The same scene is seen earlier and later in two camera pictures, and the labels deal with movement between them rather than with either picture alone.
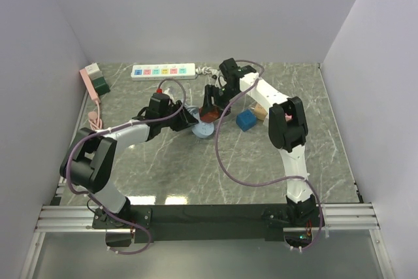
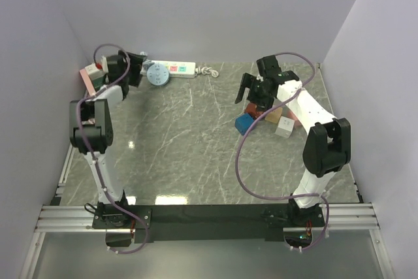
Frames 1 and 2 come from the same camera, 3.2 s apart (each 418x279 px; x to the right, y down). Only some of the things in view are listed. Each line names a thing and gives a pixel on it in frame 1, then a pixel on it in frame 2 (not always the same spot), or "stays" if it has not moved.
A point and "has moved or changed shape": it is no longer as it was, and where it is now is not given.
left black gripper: (185, 119) → (136, 63)
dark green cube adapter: (100, 85) stays
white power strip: (163, 71) stays
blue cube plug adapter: (246, 120) has moved or changed shape
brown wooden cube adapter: (210, 116) → (251, 109)
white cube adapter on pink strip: (93, 71) stays
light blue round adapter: (203, 130) → (157, 74)
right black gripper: (210, 91) → (247, 82)
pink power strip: (89, 85) stays
